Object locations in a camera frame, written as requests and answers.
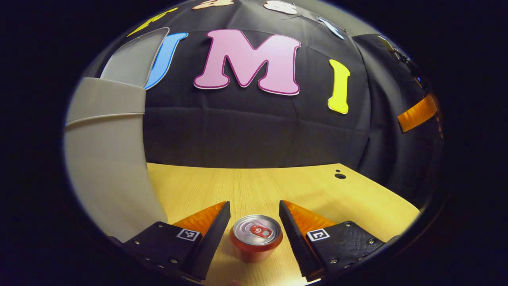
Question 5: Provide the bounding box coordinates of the black backdrop cloth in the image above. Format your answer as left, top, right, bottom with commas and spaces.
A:
83, 0, 443, 207

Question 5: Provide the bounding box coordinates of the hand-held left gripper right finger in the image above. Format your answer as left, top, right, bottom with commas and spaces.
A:
279, 200, 391, 282

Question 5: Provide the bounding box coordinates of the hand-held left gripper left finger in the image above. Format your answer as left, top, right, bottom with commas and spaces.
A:
121, 201, 231, 281

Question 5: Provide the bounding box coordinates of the red pop can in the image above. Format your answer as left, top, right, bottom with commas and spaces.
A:
229, 214, 284, 263

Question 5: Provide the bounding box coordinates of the wooden desktop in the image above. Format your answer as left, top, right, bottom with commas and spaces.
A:
147, 163, 421, 286

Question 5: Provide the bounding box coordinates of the white desktop garbage bin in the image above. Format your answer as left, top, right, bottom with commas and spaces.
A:
64, 27, 170, 243

